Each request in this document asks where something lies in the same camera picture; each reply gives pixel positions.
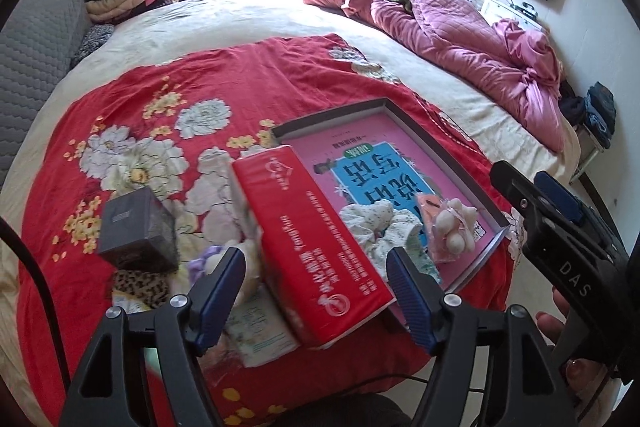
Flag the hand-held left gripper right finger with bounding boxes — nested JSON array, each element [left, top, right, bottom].
[[386, 247, 576, 427]]

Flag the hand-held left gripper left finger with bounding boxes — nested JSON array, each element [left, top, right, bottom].
[[59, 248, 246, 427]]

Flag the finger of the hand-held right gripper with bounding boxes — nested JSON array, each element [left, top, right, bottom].
[[534, 171, 587, 225], [489, 161, 541, 220]]

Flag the purple scrunchie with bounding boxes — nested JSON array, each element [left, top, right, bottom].
[[187, 246, 223, 280]]

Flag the white plush toy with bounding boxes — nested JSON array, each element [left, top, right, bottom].
[[205, 239, 266, 303]]

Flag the white floral tissue packet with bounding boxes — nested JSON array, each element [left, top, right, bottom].
[[222, 284, 301, 368]]

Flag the bag of white balls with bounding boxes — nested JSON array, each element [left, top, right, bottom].
[[427, 198, 480, 265]]

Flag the floral fabric scrunchie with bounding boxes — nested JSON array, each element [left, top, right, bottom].
[[339, 199, 443, 285]]

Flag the grey tray box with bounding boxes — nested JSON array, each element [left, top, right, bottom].
[[270, 98, 512, 303]]

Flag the person's right hand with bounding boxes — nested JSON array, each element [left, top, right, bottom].
[[536, 285, 611, 400]]

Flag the leopard print cloth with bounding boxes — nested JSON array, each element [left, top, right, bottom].
[[111, 269, 171, 310]]

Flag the pile of dark clothes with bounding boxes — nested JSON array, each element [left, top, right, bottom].
[[559, 82, 616, 142]]

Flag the dark square box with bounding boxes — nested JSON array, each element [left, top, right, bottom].
[[96, 186, 180, 273]]

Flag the person's dark trousers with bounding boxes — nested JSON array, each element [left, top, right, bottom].
[[320, 394, 401, 427]]

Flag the pink book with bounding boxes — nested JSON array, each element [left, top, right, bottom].
[[285, 112, 503, 290]]

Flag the pink quilted comforter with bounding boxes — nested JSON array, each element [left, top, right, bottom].
[[302, 0, 566, 152]]

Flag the white desk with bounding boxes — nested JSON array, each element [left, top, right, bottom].
[[480, 0, 543, 32]]

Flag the red floral blanket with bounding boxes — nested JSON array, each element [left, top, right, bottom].
[[15, 34, 526, 427]]

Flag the grey quilted headboard cushion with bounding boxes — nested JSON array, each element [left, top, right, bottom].
[[0, 0, 93, 172]]

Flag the thick black cable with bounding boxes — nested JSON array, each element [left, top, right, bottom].
[[0, 217, 71, 388]]

